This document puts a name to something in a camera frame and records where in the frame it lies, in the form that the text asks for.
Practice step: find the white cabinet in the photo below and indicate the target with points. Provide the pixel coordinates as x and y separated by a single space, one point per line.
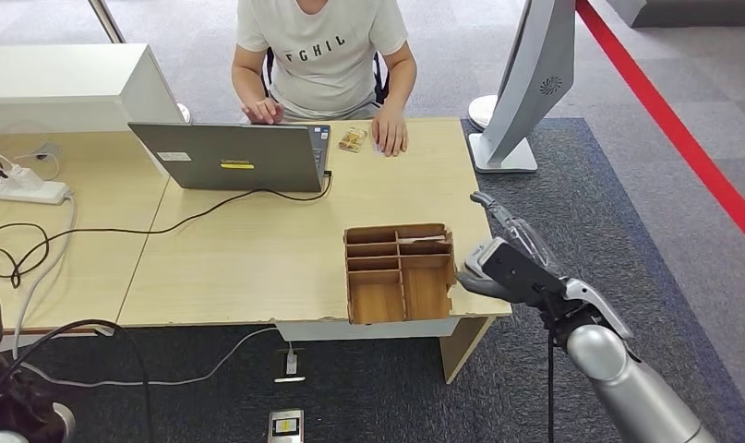
60 85

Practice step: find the person's left forearm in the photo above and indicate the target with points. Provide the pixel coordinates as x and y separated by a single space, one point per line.
399 85

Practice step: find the white plug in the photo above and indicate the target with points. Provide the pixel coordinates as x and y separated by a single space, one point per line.
291 364

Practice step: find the silver kiosk screen stand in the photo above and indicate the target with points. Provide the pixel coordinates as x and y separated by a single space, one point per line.
525 73

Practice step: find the wooden compartment organizer box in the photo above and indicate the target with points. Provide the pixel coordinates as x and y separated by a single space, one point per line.
378 299

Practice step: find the floor power outlet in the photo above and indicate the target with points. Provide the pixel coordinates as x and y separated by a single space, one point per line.
278 367

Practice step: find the small white round base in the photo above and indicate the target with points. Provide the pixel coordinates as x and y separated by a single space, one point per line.
183 113

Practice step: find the wrapped snack packet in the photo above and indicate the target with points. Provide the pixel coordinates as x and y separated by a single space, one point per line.
352 139

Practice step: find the room key card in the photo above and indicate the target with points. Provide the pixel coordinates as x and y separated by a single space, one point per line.
421 239

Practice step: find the ID card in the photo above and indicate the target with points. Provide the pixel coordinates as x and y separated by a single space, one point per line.
377 148

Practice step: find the black office chair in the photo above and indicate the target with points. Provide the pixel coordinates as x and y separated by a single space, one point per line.
381 79

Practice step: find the grey platform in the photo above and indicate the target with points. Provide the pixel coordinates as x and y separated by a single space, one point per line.
684 12

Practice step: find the white desk panel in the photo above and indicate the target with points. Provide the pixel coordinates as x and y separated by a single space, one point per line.
360 331

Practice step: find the person's right hand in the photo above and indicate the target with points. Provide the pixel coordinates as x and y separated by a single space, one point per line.
263 112

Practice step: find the grey metal pole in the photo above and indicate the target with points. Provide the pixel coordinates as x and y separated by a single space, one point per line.
106 21

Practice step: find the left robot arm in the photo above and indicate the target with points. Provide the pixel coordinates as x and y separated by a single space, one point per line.
17 409

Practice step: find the person's right forearm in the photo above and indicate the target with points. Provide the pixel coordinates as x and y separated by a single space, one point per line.
248 79

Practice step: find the person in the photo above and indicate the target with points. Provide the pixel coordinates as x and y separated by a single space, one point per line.
323 55

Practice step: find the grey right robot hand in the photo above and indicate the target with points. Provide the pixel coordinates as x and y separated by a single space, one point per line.
525 235

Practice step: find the wooden desk leg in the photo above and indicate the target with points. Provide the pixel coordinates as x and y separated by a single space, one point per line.
461 354

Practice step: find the person's hand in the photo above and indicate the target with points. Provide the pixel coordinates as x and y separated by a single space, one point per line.
390 131
263 112

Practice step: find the white round floor base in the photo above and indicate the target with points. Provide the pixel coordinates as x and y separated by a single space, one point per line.
479 113

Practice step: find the white power strip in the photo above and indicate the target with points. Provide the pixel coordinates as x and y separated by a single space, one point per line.
29 192

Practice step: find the white power adapter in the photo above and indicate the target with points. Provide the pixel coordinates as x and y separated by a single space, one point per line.
23 177

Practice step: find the person's left hand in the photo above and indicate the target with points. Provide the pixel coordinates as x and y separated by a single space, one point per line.
390 131

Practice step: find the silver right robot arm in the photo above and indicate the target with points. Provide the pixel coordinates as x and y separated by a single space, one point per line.
623 379

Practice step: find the grey laptop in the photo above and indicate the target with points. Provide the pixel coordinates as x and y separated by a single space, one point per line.
237 153

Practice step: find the silver floor device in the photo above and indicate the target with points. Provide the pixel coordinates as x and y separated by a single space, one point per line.
285 427

